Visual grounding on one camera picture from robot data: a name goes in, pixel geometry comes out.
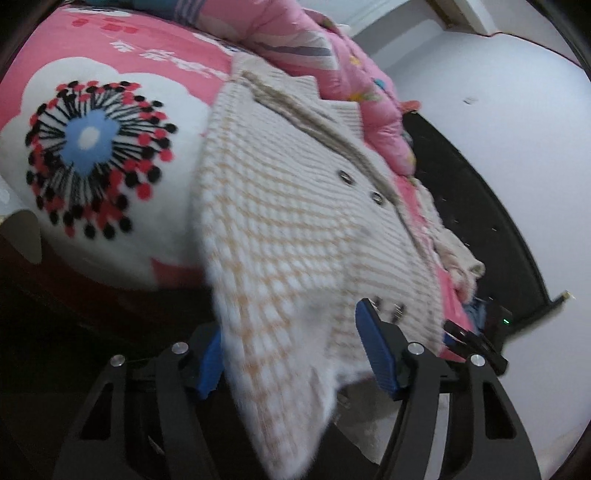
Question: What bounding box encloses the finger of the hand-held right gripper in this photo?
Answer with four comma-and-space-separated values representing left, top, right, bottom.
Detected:
443, 320, 509, 376

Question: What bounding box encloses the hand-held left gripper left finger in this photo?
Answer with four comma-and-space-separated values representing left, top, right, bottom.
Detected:
52, 323, 223, 480

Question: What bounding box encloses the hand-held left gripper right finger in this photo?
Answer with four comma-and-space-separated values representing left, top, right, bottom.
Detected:
355, 298, 542, 480

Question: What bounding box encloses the beige white houndstooth knit coat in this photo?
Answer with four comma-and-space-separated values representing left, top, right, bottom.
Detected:
191, 51, 462, 478

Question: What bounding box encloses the cream fuzzy garment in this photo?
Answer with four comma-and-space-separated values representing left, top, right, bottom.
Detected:
413, 178, 485, 296

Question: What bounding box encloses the black padded headboard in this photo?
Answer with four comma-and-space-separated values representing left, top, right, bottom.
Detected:
402, 111, 571, 352

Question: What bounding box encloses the grey patterned bedsheet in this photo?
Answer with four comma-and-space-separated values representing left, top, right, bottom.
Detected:
0, 180, 44, 264

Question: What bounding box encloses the pink floral fleece blanket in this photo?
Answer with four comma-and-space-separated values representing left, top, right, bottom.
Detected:
0, 4, 476, 361

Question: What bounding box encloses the pink and blue comforter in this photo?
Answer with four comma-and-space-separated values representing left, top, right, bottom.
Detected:
88, 0, 419, 176

